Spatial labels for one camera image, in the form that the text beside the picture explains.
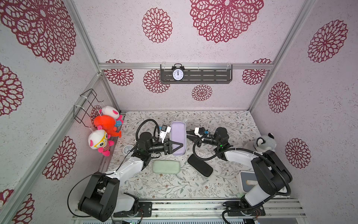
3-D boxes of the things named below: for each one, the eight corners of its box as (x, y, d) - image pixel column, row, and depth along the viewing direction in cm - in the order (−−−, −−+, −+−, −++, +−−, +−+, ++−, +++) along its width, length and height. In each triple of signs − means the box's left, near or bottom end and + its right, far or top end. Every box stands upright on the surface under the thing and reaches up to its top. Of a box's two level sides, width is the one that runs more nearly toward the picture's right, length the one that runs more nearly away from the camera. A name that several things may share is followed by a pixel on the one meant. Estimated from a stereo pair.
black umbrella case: (186, 162, 92) (186, 160, 90) (192, 155, 96) (192, 153, 94) (209, 178, 86) (209, 177, 83) (214, 170, 89) (215, 168, 87)
